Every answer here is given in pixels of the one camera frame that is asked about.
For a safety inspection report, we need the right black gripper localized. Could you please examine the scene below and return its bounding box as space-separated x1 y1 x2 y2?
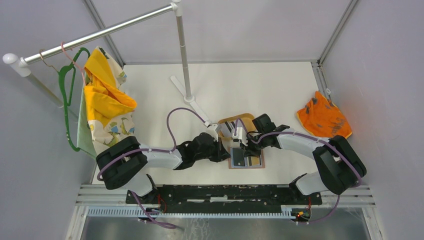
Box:
239 132 267 158

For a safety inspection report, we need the black card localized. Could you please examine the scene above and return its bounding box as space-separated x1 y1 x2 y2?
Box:
230 147 247 168

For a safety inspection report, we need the silver striped card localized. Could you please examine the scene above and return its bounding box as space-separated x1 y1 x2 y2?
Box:
220 120 236 138

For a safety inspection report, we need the tan oval tray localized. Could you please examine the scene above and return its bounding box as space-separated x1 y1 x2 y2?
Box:
218 113 257 132

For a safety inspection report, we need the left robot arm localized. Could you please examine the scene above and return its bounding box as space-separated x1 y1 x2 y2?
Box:
95 132 230 204

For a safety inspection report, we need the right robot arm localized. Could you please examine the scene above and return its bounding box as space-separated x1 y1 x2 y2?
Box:
235 114 367 204

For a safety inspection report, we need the orange cloth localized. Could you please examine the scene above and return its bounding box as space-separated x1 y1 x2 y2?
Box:
296 91 353 139

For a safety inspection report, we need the yellow dinosaur print garment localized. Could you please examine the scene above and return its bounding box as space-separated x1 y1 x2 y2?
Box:
77 46 137 158

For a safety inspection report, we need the pink hanger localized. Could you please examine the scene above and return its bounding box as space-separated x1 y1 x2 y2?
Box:
60 41 87 87

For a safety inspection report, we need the green hanger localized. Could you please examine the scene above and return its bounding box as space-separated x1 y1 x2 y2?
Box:
58 47 91 152

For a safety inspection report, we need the metal clothes rack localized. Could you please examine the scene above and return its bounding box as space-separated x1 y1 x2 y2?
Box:
2 0 212 126

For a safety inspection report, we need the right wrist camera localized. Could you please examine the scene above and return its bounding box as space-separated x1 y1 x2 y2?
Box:
232 126 248 146

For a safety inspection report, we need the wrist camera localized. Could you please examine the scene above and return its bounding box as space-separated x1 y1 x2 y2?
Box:
205 123 220 142
232 126 248 146

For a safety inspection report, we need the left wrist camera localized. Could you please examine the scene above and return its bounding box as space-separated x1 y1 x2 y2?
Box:
205 123 220 142

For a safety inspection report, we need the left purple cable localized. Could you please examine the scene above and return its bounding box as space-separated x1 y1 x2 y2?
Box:
96 107 210 230

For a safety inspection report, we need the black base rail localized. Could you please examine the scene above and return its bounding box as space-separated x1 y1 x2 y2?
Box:
139 184 323 214

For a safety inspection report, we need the white cable duct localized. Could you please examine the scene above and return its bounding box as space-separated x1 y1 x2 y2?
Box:
87 206 295 220

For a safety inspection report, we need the brown wire hanger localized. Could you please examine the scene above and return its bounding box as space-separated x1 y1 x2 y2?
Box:
38 49 60 74

